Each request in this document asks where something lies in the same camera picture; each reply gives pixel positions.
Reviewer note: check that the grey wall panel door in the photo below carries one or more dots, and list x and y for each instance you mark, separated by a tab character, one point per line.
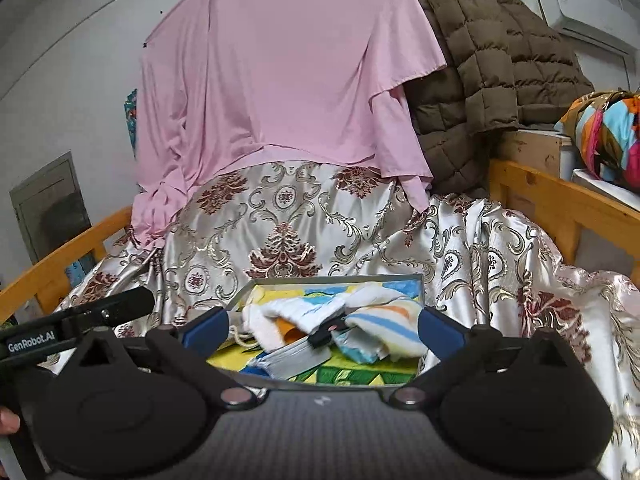
50	210

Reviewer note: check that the striped towel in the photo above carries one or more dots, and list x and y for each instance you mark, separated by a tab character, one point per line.
380	325

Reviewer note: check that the cartoon print metal tray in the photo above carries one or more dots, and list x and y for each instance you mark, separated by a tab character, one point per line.
350	366

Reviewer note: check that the white air conditioner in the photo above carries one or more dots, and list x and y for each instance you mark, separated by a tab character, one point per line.
575	10

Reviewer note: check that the floral satin blanket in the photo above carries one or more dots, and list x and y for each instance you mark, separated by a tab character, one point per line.
300	210

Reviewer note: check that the white foam board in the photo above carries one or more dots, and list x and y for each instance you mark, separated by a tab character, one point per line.
605	182

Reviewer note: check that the colourful wall poster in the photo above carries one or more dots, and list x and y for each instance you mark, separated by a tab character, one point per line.
131	120

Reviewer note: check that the brown quilted jacket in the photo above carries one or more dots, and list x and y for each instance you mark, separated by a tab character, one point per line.
480	60

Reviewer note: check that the colourful patterned cloth bundle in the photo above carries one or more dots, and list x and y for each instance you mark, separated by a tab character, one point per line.
610	130

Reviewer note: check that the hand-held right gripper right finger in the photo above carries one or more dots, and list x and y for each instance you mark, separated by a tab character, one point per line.
442	329

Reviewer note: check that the white fluffy cloth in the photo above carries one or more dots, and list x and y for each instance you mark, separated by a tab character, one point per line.
270	320

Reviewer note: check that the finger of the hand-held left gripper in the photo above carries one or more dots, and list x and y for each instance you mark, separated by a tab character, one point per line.
120	305

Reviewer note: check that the small black cloth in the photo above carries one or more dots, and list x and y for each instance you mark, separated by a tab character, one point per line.
325	336

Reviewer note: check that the wooden crate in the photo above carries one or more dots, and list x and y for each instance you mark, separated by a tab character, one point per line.
525	152

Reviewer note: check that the pink hanging bed sheet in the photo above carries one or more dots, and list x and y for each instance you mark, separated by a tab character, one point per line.
280	85

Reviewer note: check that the person's left hand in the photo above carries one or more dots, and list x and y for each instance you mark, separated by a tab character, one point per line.
7	421

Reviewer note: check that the grey blue face mask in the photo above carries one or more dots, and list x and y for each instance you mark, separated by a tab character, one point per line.
295	360

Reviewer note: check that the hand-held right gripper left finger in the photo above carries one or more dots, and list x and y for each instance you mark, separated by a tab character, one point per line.
202	329

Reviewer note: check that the wooden bed rail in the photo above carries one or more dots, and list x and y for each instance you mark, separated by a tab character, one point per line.
60	260
550	200

